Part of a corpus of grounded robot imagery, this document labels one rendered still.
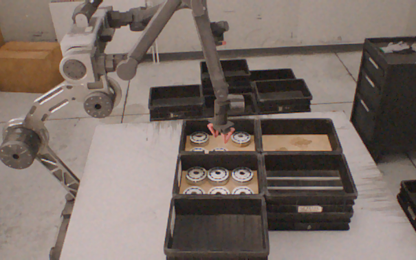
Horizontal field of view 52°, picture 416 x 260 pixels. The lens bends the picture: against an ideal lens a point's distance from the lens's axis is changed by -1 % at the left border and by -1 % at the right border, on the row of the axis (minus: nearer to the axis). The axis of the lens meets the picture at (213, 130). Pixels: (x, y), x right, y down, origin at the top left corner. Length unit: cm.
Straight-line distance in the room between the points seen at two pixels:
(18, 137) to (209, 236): 111
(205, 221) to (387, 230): 84
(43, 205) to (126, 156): 109
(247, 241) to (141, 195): 67
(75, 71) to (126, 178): 77
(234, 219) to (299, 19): 356
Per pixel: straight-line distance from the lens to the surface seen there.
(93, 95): 212
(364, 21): 540
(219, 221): 190
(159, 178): 232
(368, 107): 348
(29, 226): 329
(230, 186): 205
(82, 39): 186
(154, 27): 172
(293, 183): 209
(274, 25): 510
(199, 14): 167
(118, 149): 257
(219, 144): 231
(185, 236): 184
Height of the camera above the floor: 221
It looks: 35 degrees down
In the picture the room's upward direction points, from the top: 2 degrees counter-clockwise
